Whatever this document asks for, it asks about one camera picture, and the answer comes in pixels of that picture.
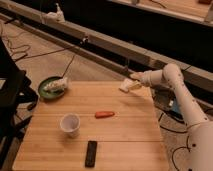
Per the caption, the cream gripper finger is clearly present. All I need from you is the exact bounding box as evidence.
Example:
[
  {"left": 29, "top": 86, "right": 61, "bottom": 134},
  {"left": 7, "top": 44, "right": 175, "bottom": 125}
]
[
  {"left": 130, "top": 73, "right": 141, "bottom": 80},
  {"left": 128, "top": 83, "right": 142, "bottom": 91}
]

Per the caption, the white sponge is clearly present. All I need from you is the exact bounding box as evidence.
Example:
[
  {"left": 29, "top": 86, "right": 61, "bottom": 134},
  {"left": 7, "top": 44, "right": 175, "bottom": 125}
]
[{"left": 119, "top": 78, "right": 133, "bottom": 93}]

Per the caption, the black remote control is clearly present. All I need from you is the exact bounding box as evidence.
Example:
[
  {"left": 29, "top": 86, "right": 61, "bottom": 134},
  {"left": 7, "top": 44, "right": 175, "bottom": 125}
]
[{"left": 85, "top": 141, "right": 97, "bottom": 168}]

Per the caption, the green plate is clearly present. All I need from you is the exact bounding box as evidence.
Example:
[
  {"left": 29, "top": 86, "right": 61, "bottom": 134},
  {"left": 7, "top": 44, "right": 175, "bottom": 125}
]
[{"left": 38, "top": 76, "right": 68, "bottom": 100}]

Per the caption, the black chair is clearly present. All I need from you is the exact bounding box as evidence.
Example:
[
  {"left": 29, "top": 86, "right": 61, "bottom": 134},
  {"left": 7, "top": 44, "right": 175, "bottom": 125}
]
[{"left": 0, "top": 37, "right": 38, "bottom": 169}]

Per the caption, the orange carrot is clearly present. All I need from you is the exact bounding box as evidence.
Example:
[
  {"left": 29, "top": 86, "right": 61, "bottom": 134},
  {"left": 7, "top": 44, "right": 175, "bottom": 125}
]
[{"left": 95, "top": 111, "right": 115, "bottom": 119}]

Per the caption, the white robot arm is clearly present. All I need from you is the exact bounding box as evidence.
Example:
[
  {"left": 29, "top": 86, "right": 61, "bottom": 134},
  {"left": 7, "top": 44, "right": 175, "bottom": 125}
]
[{"left": 130, "top": 63, "right": 213, "bottom": 171}]

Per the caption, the white ceramic cup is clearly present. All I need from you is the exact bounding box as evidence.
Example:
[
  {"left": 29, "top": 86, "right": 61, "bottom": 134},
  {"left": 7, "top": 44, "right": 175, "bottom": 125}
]
[{"left": 60, "top": 114, "right": 80, "bottom": 138}]

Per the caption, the white crumpled cloth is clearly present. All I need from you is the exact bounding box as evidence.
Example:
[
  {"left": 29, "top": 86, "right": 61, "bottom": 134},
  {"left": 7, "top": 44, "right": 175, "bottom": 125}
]
[{"left": 44, "top": 77, "right": 68, "bottom": 92}]

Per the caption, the black floor cable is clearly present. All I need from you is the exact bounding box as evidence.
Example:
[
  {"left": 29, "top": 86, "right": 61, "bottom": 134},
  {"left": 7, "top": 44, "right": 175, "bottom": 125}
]
[{"left": 159, "top": 109, "right": 201, "bottom": 171}]

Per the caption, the white object on rail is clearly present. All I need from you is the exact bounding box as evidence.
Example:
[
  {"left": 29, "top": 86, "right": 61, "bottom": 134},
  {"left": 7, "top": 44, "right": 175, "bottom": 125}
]
[{"left": 46, "top": 4, "right": 65, "bottom": 22}]

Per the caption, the blue power box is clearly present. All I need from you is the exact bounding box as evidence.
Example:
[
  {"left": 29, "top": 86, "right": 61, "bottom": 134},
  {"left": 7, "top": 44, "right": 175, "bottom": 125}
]
[{"left": 169, "top": 100, "right": 180, "bottom": 114}]

